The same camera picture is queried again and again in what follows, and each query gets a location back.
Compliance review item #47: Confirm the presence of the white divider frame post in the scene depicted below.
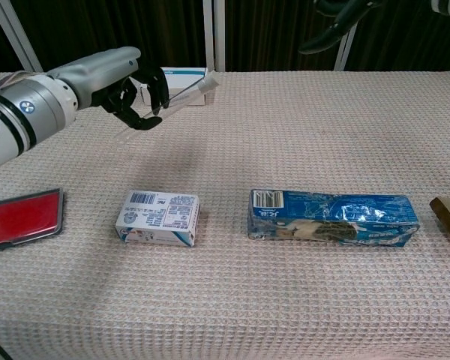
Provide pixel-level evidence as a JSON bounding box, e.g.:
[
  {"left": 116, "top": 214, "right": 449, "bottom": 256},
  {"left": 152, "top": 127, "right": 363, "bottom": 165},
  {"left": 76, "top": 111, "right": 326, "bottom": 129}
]
[
  {"left": 202, "top": 0, "right": 215, "bottom": 73},
  {"left": 214, "top": 0, "right": 227, "bottom": 73},
  {"left": 333, "top": 0, "right": 365, "bottom": 72},
  {"left": 0, "top": 0, "right": 44, "bottom": 74}
]

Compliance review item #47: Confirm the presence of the clear plastic tube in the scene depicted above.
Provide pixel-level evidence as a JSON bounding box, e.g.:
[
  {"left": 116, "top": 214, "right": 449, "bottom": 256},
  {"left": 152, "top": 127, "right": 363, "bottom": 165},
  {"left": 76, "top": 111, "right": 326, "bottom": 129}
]
[{"left": 118, "top": 84, "right": 207, "bottom": 142}]

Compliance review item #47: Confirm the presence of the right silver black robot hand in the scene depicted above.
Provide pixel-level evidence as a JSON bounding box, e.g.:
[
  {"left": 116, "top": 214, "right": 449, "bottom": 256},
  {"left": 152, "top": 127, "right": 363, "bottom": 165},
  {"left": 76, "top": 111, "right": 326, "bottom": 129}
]
[{"left": 298, "top": 0, "right": 384, "bottom": 53}]

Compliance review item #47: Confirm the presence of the red tray with grey rim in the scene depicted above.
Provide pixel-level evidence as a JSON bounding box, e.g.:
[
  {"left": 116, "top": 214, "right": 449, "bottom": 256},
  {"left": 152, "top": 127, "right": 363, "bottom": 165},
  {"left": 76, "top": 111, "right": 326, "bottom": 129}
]
[{"left": 0, "top": 187, "right": 65, "bottom": 254}]

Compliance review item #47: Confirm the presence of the long blue snack package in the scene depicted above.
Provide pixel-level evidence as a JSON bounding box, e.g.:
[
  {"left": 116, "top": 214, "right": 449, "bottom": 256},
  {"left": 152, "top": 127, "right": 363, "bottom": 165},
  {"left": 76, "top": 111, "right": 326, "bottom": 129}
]
[{"left": 247, "top": 187, "right": 422, "bottom": 249}]

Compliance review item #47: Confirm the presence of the small white blue carton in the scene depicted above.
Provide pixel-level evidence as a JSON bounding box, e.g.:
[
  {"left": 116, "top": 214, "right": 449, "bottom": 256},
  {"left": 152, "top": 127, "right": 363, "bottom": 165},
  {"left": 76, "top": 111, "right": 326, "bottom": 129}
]
[{"left": 114, "top": 189, "right": 201, "bottom": 249}]

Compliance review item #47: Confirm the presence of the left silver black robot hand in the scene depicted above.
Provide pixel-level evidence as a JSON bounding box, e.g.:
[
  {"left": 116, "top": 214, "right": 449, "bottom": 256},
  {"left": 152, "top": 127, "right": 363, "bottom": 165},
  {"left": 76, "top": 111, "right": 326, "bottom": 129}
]
[{"left": 46, "top": 46, "right": 170, "bottom": 131}]

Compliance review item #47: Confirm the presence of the white box with blue stripe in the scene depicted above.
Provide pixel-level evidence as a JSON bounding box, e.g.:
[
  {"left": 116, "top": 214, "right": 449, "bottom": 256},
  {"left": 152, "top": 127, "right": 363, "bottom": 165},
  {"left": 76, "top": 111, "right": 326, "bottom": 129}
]
[{"left": 139, "top": 66, "right": 209, "bottom": 107}]

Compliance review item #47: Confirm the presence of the beige woven tablecloth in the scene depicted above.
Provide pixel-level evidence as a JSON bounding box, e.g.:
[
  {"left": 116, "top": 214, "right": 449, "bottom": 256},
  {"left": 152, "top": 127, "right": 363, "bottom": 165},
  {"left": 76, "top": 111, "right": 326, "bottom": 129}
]
[{"left": 0, "top": 69, "right": 450, "bottom": 360}]

